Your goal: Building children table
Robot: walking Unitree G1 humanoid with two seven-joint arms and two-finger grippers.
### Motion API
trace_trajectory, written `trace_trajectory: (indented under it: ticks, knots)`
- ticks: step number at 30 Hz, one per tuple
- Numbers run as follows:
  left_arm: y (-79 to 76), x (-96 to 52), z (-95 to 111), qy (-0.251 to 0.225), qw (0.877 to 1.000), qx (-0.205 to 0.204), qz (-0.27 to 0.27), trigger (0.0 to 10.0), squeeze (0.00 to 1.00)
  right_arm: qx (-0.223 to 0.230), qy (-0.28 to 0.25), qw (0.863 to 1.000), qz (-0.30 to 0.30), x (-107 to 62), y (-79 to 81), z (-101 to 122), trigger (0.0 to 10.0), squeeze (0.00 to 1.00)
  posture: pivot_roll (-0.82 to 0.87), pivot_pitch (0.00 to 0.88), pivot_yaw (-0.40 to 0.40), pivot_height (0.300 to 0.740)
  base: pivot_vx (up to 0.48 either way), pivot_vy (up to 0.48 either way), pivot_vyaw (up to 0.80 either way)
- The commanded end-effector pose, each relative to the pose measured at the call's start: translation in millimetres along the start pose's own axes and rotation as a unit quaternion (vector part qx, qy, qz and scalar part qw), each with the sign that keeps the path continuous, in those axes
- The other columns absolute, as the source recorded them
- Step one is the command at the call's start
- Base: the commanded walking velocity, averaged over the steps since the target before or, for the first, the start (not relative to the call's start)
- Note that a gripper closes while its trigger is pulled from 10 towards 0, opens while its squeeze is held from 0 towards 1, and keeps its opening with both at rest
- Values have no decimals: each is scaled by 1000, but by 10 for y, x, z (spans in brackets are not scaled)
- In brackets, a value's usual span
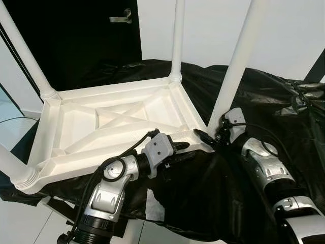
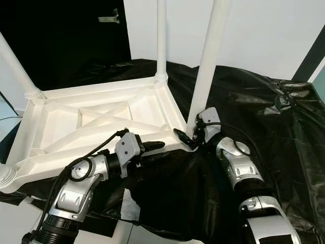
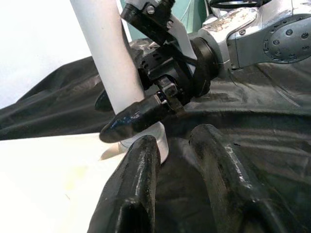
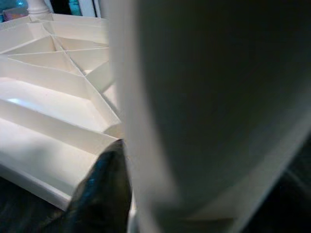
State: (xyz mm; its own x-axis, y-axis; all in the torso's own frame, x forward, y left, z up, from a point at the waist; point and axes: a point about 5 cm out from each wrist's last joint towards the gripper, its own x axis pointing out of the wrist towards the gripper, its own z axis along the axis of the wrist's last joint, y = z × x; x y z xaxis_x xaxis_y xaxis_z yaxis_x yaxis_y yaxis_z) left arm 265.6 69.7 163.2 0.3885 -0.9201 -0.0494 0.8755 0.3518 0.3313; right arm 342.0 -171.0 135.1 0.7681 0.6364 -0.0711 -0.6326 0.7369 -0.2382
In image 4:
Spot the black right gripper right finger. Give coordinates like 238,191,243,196
239,134,311,233

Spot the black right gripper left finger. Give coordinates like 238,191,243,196
65,139,134,233

